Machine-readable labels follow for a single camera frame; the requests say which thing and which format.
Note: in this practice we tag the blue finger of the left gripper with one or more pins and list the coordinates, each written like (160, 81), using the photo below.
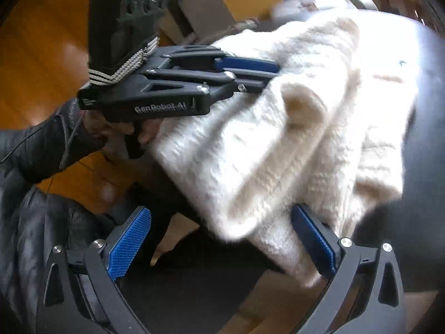
(252, 81)
(230, 63)

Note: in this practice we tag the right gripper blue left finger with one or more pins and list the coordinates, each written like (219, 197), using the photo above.
(106, 260)

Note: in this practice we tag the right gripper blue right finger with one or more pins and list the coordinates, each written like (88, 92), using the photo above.
(336, 262)

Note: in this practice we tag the cream knitted sweater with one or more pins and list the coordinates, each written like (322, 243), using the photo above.
(328, 131)

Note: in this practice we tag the person left forearm black sleeve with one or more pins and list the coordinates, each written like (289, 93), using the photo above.
(31, 155)

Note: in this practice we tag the person left hand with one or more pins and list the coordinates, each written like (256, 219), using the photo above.
(95, 132)

